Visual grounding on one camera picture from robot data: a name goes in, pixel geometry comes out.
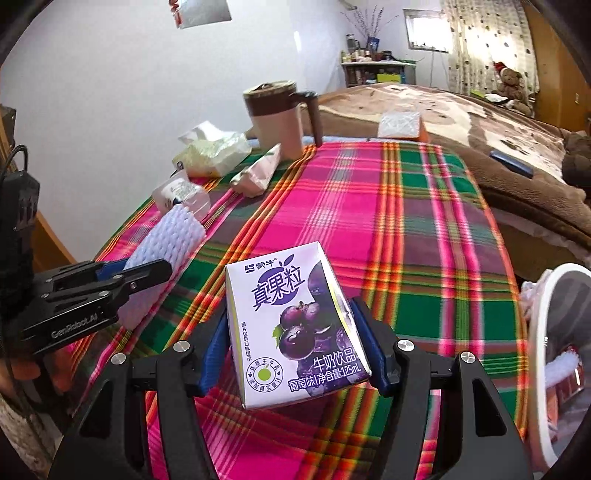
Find purple grape milk carton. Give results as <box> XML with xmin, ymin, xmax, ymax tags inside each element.
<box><xmin>225</xmin><ymin>242</ymin><xmax>372</xmax><ymax>410</ymax></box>

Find white foam fruit net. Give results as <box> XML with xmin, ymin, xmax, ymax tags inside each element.
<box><xmin>544</xmin><ymin>349</ymin><xmax>580</xmax><ymax>389</ymax></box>

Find white trash bin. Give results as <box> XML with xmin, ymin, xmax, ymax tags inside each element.
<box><xmin>520</xmin><ymin>263</ymin><xmax>590</xmax><ymax>479</ymax></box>

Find colourful plaid tablecloth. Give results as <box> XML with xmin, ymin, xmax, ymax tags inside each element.
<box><xmin>70</xmin><ymin>141</ymin><xmax>528</xmax><ymax>479</ymax></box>

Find small white plastic packet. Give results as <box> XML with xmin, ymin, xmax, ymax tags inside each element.
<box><xmin>152</xmin><ymin>170</ymin><xmax>211</xmax><ymax>222</ymax></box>

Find pink crumpled wrapper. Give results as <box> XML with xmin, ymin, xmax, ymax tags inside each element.
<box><xmin>230</xmin><ymin>144</ymin><xmax>281</xmax><ymax>198</ymax></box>

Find soft tissue pack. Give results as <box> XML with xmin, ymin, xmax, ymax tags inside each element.
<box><xmin>172</xmin><ymin>121</ymin><xmax>252</xmax><ymax>178</ymax></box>

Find blue phone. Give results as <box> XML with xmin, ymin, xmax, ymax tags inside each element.
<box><xmin>489</xmin><ymin>150</ymin><xmax>534</xmax><ymax>179</ymax></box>

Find orange tissue box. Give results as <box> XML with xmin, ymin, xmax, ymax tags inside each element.
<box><xmin>378</xmin><ymin>111</ymin><xmax>430</xmax><ymax>143</ymax></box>

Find brown bear blanket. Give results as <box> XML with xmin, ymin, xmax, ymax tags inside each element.
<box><xmin>244</xmin><ymin>82</ymin><xmax>591</xmax><ymax>245</ymax></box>

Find pink brown lidded mug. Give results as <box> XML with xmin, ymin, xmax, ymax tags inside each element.
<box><xmin>242</xmin><ymin>80</ymin><xmax>324</xmax><ymax>160</ymax></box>

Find dark brown jacket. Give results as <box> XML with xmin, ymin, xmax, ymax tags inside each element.
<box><xmin>562</xmin><ymin>133</ymin><xmax>591</xmax><ymax>202</ymax></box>

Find cluttered shelf unit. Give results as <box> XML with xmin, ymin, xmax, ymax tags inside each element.
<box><xmin>341</xmin><ymin>34</ymin><xmax>417</xmax><ymax>88</ymax></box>

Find teddy bear with hat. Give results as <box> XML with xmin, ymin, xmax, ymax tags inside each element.
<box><xmin>494</xmin><ymin>62</ymin><xmax>534</xmax><ymax>117</ymax></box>

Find wooden wardrobe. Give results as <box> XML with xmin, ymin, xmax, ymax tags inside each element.
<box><xmin>522</xmin><ymin>1</ymin><xmax>590</xmax><ymax>133</ymax></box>

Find small window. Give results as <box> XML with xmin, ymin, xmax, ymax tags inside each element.
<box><xmin>404</xmin><ymin>9</ymin><xmax>452</xmax><ymax>53</ymax></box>

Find dried branches in vase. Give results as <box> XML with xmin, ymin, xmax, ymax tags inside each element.
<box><xmin>341</xmin><ymin>3</ymin><xmax>399</xmax><ymax>50</ymax></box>

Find patterned window curtain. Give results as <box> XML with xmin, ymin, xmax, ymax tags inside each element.
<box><xmin>442</xmin><ymin>0</ymin><xmax>540</xmax><ymax>95</ymax></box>

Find wall poster with ornament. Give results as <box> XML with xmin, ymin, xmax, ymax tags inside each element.
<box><xmin>168</xmin><ymin>0</ymin><xmax>231</xmax><ymax>29</ymax></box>

